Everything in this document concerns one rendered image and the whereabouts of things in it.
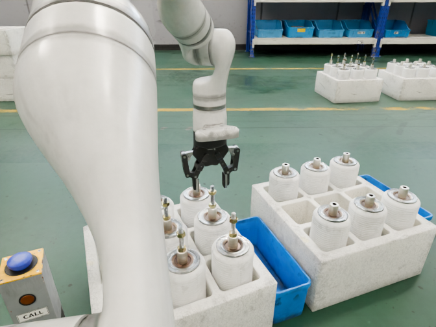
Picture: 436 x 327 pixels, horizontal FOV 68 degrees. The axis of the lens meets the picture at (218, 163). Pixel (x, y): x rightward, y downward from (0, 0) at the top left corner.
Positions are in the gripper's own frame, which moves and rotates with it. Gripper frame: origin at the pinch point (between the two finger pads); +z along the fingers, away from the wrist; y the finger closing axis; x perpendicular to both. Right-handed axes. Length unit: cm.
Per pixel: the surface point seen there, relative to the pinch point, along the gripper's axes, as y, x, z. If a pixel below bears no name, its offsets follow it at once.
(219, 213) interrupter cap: -2.4, -0.7, 9.6
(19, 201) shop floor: 65, -65, 34
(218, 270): 2.0, 14.0, 14.1
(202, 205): 0.8, -7.1, 10.8
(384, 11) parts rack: -334, -341, -27
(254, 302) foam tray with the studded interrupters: -4.9, 18.8, 20.8
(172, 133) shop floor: -7, -124, 34
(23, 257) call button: 38.3, 12.9, 1.9
